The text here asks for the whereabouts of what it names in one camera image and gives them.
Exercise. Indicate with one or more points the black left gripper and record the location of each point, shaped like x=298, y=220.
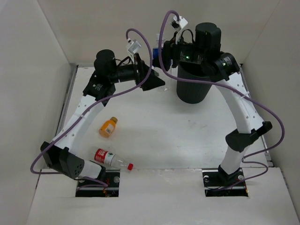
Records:
x=138, y=71

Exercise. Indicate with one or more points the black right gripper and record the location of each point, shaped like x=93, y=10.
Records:
x=167, y=53

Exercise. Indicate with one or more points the blue label clear bottle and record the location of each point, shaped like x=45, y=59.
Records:
x=157, y=68

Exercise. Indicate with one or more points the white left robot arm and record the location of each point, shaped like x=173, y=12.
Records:
x=61, y=154

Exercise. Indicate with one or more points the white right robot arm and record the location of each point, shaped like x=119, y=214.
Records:
x=223, y=71

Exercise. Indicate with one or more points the black ribbed plastic bin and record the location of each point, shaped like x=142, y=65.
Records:
x=191, y=93

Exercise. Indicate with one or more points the orange juice bottle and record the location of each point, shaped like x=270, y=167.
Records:
x=108, y=127

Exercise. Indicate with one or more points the red label clear bottle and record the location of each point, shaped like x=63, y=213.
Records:
x=112, y=160

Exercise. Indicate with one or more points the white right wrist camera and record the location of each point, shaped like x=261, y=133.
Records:
x=179, y=24

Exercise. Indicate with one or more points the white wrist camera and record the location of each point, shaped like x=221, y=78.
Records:
x=179, y=24
x=133, y=46

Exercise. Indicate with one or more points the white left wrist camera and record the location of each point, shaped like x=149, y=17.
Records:
x=133, y=46

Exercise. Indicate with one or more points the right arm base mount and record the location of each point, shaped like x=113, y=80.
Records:
x=216, y=186

